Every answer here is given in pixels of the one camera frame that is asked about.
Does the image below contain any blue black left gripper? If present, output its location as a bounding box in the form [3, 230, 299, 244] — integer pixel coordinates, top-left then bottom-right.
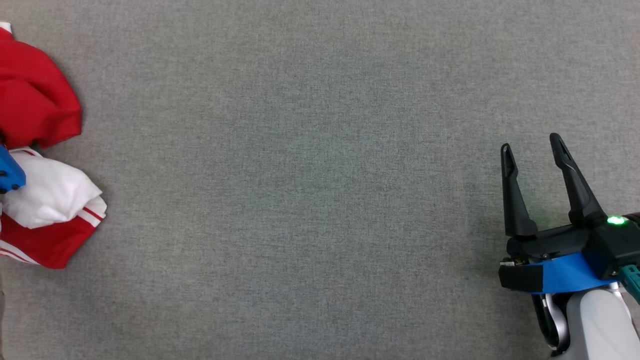
[0, 144, 27, 195]

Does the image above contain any red Bulls 23 jersey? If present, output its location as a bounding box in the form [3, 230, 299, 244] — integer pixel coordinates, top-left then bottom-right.
[0, 147, 108, 270]

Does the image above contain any red shirt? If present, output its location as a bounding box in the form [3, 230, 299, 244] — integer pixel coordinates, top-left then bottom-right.
[0, 22, 84, 150]

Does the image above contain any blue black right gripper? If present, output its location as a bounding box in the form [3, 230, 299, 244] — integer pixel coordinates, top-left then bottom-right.
[498, 132, 619, 295]

